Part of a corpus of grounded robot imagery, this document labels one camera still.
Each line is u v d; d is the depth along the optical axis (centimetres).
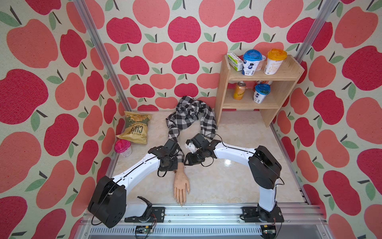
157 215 74
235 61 82
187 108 108
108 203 41
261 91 91
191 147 84
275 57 74
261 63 80
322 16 72
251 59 74
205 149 69
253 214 73
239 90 93
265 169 49
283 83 91
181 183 82
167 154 63
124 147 89
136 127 101
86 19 73
